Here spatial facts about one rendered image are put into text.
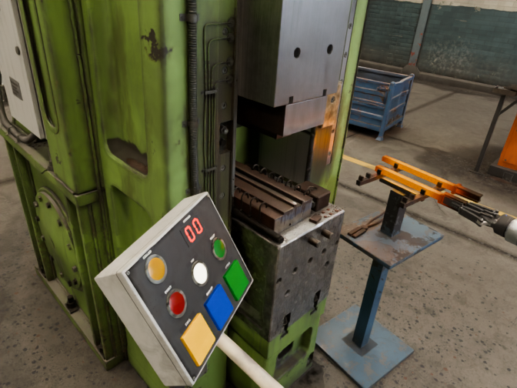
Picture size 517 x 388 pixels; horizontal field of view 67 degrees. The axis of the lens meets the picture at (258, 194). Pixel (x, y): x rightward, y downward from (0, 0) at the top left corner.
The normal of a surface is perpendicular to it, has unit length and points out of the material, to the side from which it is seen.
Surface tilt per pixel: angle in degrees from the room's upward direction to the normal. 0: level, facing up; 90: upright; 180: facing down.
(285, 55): 90
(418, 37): 90
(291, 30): 90
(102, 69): 90
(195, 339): 60
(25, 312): 0
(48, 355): 0
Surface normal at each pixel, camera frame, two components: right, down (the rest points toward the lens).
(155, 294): 0.84, -0.25
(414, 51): -0.68, 0.32
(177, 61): 0.70, 0.38
